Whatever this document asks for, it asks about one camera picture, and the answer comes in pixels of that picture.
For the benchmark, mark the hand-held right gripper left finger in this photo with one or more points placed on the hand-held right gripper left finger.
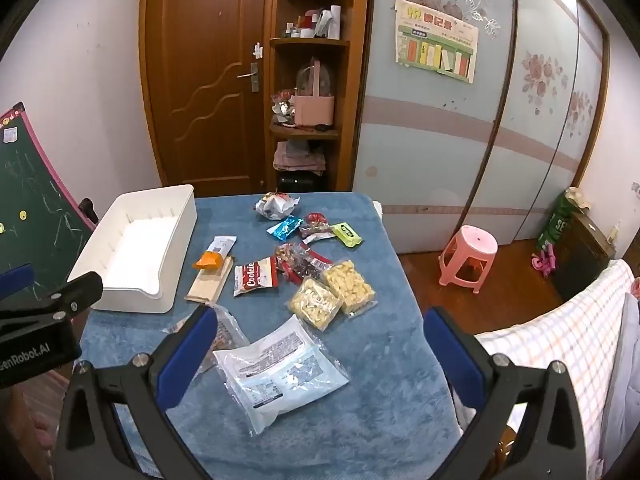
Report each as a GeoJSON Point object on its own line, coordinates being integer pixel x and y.
{"type": "Point", "coordinates": [187, 355]}

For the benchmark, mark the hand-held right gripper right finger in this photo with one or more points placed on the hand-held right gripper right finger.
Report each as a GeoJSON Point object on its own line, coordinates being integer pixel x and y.
{"type": "Point", "coordinates": [457, 360]}

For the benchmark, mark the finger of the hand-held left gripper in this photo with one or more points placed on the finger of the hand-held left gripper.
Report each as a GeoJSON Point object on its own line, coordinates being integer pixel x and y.
{"type": "Point", "coordinates": [75, 292]}
{"type": "Point", "coordinates": [17, 280]}

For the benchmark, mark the clear brown snack packet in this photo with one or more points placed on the clear brown snack packet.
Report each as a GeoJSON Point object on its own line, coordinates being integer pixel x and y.
{"type": "Point", "coordinates": [227, 330]}

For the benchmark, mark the beige wafer packet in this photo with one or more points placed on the beige wafer packet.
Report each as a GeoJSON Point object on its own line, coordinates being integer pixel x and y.
{"type": "Point", "coordinates": [210, 287]}

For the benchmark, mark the white plastic storage box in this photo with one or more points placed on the white plastic storage box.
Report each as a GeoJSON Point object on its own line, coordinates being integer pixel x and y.
{"type": "Point", "coordinates": [140, 240]}

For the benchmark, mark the large white snack packet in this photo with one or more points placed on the large white snack packet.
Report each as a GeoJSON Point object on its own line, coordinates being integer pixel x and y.
{"type": "Point", "coordinates": [280, 370]}

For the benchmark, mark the red cookie packet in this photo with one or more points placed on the red cookie packet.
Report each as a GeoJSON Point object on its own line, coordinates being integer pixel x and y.
{"type": "Point", "coordinates": [255, 276]}

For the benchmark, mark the orange white snack packet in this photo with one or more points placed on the orange white snack packet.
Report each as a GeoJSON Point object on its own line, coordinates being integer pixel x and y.
{"type": "Point", "coordinates": [220, 247]}

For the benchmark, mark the clear yellow puff packet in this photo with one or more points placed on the clear yellow puff packet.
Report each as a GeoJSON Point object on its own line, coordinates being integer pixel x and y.
{"type": "Point", "coordinates": [348, 285]}
{"type": "Point", "coordinates": [314, 302]}

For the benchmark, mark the clear nut snack packet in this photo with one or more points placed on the clear nut snack packet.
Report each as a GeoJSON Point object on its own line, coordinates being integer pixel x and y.
{"type": "Point", "coordinates": [287, 255]}

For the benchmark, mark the dark red snack packet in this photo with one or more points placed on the dark red snack packet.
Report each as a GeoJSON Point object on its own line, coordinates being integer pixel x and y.
{"type": "Point", "coordinates": [312, 266]}

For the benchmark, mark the shiny blue snack packet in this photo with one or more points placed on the shiny blue snack packet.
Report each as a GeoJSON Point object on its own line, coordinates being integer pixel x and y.
{"type": "Point", "coordinates": [286, 227]}

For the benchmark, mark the yellow green snack packet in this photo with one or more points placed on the yellow green snack packet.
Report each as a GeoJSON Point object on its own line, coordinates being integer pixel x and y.
{"type": "Point", "coordinates": [346, 233]}

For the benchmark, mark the white snack bag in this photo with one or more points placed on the white snack bag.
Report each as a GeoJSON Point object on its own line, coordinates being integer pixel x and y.
{"type": "Point", "coordinates": [272, 206]}

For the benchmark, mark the red clear candy packet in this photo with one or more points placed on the red clear candy packet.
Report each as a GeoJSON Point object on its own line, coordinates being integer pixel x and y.
{"type": "Point", "coordinates": [316, 222]}

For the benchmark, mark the black easel knob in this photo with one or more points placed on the black easel knob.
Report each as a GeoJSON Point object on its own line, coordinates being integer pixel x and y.
{"type": "Point", "coordinates": [87, 207]}

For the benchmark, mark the checkered blanket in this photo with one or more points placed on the checkered blanket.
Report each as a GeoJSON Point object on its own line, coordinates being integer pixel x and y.
{"type": "Point", "coordinates": [550, 320]}

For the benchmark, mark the pink plastic stool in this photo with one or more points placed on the pink plastic stool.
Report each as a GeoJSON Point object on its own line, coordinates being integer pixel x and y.
{"type": "Point", "coordinates": [472, 247]}

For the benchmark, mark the pink toy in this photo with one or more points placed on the pink toy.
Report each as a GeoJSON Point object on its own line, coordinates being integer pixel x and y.
{"type": "Point", "coordinates": [544, 262]}

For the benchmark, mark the white sticker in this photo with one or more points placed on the white sticker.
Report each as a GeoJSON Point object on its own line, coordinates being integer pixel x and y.
{"type": "Point", "coordinates": [10, 135]}

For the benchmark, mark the dark wooden cabinet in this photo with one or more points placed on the dark wooden cabinet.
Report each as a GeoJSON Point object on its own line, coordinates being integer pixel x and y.
{"type": "Point", "coordinates": [582, 255]}

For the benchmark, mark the grey cloth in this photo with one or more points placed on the grey cloth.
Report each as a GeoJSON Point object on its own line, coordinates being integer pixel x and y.
{"type": "Point", "coordinates": [620, 385]}

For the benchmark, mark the green bag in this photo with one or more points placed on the green bag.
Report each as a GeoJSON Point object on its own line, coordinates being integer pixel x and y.
{"type": "Point", "coordinates": [555, 222]}

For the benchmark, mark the black bag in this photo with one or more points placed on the black bag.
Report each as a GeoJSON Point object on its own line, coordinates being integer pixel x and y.
{"type": "Point", "coordinates": [300, 182]}

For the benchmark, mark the flowered sliding door wardrobe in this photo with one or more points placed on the flowered sliding door wardrobe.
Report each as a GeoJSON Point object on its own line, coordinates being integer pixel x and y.
{"type": "Point", "coordinates": [425, 150]}

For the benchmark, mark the folded pink cloths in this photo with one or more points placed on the folded pink cloths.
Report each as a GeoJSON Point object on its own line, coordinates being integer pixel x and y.
{"type": "Point", "coordinates": [300, 155]}

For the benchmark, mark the brown wooden door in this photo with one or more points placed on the brown wooden door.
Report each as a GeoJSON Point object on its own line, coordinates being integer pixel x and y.
{"type": "Point", "coordinates": [200, 60]}

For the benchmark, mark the pile of shiny wrappers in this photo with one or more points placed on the pile of shiny wrappers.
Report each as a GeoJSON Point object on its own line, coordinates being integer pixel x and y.
{"type": "Point", "coordinates": [282, 107]}

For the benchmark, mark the pink basket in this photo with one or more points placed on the pink basket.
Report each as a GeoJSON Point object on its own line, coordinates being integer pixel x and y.
{"type": "Point", "coordinates": [312, 110]}

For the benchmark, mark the white door latch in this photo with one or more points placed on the white door latch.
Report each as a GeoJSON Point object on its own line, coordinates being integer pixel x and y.
{"type": "Point", "coordinates": [257, 50]}

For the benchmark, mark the wooden corner shelf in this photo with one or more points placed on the wooden corner shelf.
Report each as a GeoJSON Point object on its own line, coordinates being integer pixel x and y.
{"type": "Point", "coordinates": [305, 44]}

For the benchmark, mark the group of small bottles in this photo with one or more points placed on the group of small bottles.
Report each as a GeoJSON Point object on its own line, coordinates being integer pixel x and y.
{"type": "Point", "coordinates": [315, 22]}

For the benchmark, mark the green chalkboard with pink frame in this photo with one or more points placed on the green chalkboard with pink frame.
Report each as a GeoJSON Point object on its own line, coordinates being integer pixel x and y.
{"type": "Point", "coordinates": [35, 200]}

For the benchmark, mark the wall poster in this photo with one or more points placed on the wall poster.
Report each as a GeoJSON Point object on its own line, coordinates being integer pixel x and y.
{"type": "Point", "coordinates": [435, 40]}

